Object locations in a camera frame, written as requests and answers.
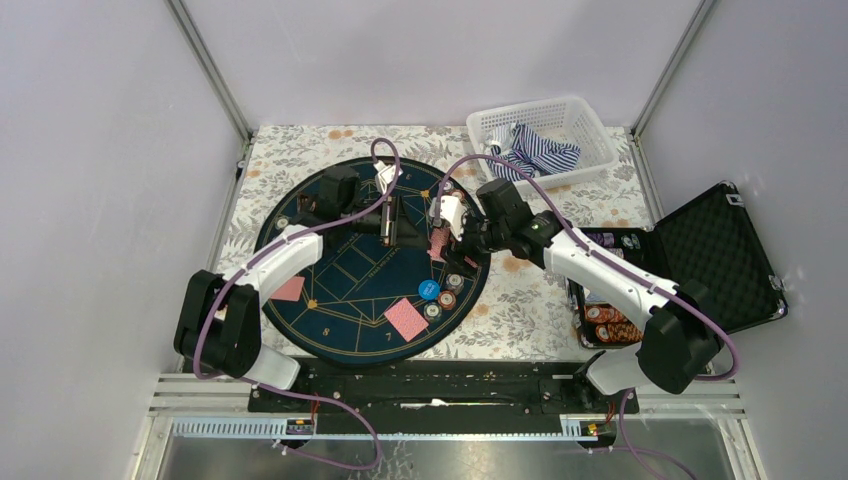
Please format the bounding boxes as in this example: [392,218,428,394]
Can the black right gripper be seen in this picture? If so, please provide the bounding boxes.
[440,210,509,281]

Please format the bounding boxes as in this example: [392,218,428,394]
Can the green blue 50 chip stack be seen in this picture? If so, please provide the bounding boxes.
[423,302,443,323]

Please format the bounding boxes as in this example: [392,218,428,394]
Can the clear triangular card cutter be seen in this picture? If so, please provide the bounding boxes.
[297,194,315,212]

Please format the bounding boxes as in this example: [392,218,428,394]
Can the red chip stack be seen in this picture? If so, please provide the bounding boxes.
[437,290,457,311]

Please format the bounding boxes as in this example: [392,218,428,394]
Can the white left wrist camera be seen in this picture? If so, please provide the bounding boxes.
[373,161,403,195]

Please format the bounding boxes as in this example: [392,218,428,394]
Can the black aluminium poker case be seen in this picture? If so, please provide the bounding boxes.
[583,181,788,334]

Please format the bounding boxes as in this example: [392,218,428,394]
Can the white plastic basket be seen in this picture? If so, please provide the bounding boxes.
[466,96,619,190]

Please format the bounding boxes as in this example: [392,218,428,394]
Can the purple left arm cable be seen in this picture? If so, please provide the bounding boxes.
[192,137,402,472]

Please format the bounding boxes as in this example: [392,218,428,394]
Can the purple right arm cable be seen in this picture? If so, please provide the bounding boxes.
[433,155,742,480]

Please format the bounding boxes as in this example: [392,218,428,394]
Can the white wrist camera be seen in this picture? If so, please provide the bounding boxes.
[373,161,403,195]
[428,195,468,241]

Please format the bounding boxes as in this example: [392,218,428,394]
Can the round dark blue poker mat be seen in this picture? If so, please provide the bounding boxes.
[255,158,491,368]

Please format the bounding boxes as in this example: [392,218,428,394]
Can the blue small blind button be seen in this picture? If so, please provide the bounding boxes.
[418,279,441,301]

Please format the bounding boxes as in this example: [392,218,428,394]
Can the red chips in case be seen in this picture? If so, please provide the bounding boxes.
[584,304,643,344]

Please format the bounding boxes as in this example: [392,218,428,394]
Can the blue white striped cloth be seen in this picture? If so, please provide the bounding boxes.
[483,122,582,178]

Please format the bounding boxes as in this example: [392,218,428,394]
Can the red card seat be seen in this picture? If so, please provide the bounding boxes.
[270,276,305,302]
[384,298,429,342]
[427,227,451,263]

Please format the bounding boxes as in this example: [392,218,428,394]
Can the grey chip stack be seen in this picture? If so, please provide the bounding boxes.
[275,216,290,231]
[444,273,465,294]

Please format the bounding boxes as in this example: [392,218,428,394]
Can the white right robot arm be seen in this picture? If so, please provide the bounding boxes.
[428,180,729,412]

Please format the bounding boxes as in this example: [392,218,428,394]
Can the red card bottom seat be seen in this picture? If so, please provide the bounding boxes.
[384,298,429,342]

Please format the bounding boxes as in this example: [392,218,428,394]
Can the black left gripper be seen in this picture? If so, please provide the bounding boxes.
[341,194,432,249]

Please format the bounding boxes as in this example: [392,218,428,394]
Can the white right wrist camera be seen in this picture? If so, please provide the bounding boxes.
[428,195,468,241]

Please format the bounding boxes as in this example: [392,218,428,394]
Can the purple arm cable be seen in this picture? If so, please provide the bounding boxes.
[192,137,402,472]
[433,155,742,480]

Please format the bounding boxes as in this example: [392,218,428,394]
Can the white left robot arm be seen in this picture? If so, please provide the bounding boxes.
[174,160,402,411]

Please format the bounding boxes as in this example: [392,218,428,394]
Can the red playing card deck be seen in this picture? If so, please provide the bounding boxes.
[380,196,397,247]

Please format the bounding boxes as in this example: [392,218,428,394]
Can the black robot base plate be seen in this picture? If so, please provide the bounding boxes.
[246,359,657,436]

